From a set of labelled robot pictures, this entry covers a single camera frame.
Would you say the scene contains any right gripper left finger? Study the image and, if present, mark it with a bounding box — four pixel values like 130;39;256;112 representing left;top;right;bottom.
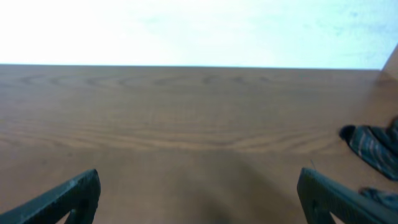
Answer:
1;169;101;223

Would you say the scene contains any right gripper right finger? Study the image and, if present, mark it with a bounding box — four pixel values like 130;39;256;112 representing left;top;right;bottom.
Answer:
297;168;397;224

